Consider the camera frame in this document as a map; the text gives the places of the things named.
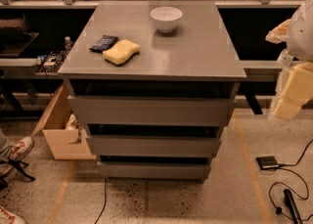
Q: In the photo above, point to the grey drawer cabinet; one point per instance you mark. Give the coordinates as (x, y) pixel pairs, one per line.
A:
(196, 60)

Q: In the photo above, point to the white red sneaker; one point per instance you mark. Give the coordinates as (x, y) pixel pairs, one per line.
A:
(8, 217)
(13, 151)

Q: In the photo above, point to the black power strip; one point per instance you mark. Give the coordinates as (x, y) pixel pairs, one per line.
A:
(289, 200)

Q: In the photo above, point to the small clear bottle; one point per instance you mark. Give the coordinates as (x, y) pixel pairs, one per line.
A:
(68, 44)

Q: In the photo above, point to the clear sanitizer pump bottle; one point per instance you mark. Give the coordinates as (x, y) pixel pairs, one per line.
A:
(285, 58)

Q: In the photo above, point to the grey drawer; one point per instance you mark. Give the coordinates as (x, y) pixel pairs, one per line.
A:
(154, 170)
(153, 147)
(152, 111)

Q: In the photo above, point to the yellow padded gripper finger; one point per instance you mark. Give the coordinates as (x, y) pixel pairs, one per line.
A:
(279, 33)
(294, 89)

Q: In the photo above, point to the black floor pedal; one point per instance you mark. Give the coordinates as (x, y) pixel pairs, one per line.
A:
(267, 163)

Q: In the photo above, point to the grey bottom drawer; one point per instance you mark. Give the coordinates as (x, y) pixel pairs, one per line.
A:
(154, 170)

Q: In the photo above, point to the white ceramic bowl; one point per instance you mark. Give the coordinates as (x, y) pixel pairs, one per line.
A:
(166, 18)

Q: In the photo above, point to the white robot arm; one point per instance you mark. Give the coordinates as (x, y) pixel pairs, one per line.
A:
(300, 34)

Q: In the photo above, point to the yellow sponge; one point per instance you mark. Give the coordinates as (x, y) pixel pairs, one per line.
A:
(121, 51)

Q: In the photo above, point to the grey top drawer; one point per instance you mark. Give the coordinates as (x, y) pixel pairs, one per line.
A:
(152, 111)

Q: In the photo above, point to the dark blue snack packet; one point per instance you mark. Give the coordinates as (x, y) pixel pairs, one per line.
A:
(104, 43)

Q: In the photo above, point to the open cardboard box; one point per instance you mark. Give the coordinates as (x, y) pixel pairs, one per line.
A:
(64, 141)

